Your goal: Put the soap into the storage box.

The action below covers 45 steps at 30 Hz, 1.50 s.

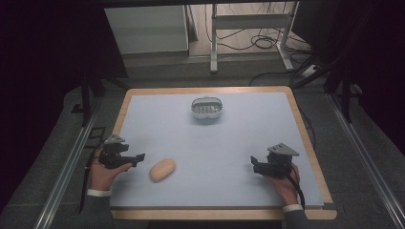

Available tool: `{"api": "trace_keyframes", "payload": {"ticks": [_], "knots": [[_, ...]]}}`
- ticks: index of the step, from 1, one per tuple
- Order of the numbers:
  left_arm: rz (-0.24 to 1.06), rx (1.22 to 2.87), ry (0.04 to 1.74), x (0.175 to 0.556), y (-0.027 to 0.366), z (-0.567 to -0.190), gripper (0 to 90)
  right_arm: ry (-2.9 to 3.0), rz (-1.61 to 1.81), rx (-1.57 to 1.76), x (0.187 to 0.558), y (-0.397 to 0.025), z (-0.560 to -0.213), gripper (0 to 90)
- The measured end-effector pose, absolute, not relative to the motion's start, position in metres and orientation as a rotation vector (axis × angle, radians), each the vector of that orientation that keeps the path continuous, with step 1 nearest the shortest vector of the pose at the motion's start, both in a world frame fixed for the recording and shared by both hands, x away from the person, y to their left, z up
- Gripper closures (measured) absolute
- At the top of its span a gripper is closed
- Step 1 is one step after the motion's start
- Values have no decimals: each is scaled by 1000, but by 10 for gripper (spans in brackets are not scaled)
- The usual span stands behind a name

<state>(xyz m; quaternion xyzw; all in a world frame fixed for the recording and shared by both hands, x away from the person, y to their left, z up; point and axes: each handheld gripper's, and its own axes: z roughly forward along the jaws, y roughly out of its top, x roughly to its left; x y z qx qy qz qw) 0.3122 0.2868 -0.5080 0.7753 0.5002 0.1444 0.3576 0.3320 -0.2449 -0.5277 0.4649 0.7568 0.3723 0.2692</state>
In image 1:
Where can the orange bread roll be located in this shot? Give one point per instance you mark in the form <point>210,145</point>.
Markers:
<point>162,170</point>

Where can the person's left hand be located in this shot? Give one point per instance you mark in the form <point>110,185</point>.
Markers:
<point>103,178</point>

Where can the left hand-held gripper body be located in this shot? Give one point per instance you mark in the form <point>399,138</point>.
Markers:
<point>112,156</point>

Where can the person's right hand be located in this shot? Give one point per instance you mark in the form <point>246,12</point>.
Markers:
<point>285,187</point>

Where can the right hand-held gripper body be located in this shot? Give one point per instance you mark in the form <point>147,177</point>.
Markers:
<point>279,159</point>

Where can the grey soap dish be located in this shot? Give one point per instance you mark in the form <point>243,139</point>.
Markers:
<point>206,108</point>

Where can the black metal stand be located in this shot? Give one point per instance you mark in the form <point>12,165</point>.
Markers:
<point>86,98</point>
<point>344,86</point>

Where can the white metal stand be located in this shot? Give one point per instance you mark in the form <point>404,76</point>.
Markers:
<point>214,38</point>

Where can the aluminium rail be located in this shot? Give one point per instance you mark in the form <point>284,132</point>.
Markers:
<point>366,159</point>
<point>63,178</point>

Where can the light blue table mat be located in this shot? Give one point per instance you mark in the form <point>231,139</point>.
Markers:
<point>210,143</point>

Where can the grey cabinet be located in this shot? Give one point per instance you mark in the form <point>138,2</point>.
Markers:
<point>146,28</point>

